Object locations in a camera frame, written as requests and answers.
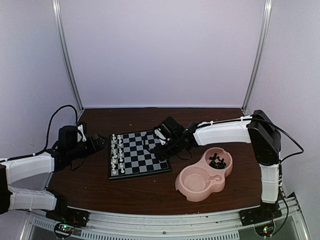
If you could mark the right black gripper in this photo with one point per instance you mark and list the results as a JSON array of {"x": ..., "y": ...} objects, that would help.
[{"x": 161, "y": 155}]

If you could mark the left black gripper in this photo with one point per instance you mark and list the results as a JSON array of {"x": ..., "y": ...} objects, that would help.
[{"x": 93, "y": 148}]

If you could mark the black and white chessboard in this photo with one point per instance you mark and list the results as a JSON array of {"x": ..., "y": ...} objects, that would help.
[{"x": 138, "y": 158}]

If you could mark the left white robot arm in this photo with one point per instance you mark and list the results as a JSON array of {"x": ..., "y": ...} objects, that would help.
[{"x": 19, "y": 168}]

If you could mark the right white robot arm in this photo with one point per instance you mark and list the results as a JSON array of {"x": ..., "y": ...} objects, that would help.
[{"x": 257, "y": 130}]

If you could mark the pile of black chess pieces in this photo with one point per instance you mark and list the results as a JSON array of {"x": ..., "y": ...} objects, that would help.
[{"x": 216, "y": 162}]

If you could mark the white queen piece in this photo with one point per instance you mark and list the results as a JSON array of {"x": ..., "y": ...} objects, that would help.
[{"x": 113, "y": 151}]

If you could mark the white bishop piece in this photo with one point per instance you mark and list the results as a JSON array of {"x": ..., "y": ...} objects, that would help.
[{"x": 113, "y": 160}]

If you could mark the pink double pet bowl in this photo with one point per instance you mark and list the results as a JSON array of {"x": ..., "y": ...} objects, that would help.
[{"x": 197, "y": 181}]

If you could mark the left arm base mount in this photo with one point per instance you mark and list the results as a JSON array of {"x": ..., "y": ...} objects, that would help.
[{"x": 74, "y": 217}]

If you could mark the front aluminium rail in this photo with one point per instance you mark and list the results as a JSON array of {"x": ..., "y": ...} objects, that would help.
[{"x": 225, "y": 225}]

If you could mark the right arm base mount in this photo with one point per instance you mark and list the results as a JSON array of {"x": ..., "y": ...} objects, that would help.
[{"x": 257, "y": 215}]

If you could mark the left aluminium frame post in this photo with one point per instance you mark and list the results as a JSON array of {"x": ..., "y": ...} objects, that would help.
[{"x": 65, "y": 53}]

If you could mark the aluminium frame post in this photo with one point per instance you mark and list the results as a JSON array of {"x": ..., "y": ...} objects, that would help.
[
  {"x": 65, "y": 53},
  {"x": 263, "y": 35}
]

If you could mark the right aluminium frame post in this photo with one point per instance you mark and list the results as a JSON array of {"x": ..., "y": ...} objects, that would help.
[{"x": 263, "y": 35}]

